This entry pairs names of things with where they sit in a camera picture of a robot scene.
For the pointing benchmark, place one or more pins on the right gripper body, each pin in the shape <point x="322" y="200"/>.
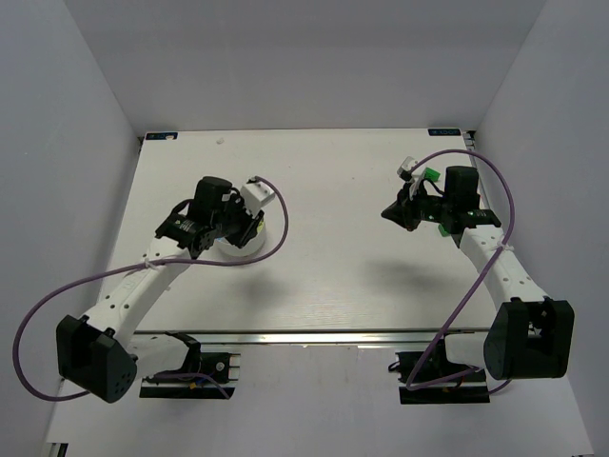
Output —
<point x="411" y="210"/>

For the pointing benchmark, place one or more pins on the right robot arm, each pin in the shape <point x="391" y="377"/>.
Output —
<point x="530" y="337"/>

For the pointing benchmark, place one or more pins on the left blue label sticker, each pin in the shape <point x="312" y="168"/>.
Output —
<point x="161" y="136"/>

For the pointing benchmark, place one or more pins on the aluminium table rail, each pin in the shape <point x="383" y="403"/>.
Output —
<point x="313" y="337"/>

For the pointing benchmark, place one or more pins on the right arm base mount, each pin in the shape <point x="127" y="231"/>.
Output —
<point x="467" y="389"/>

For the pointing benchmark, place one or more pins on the right blue label sticker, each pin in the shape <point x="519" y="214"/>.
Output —
<point x="441" y="132"/>

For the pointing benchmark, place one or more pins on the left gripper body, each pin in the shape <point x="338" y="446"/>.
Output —
<point x="248" y="228"/>

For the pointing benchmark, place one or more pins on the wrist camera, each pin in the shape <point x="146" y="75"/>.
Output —
<point x="256" y="194"/>
<point x="411" y="171"/>

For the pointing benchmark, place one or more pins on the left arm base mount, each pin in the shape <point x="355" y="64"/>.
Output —
<point x="200" y="371"/>

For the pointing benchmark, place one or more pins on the white round divided container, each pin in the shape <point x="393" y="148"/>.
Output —
<point x="252" y="247"/>

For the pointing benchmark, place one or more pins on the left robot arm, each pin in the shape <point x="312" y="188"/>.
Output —
<point x="100" y="351"/>

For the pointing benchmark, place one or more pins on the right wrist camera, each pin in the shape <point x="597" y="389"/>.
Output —
<point x="411" y="171"/>

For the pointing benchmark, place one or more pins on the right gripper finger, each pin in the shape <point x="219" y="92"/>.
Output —
<point x="403" y="222"/>
<point x="393" y="211"/>

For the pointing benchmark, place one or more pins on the small green lego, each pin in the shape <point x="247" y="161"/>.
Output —
<point x="443" y="231"/>

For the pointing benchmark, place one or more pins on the blue label sticker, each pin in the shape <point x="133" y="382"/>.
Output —
<point x="161" y="136"/>
<point x="441" y="132"/>

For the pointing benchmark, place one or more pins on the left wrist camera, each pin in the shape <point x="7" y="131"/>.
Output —
<point x="256" y="194"/>

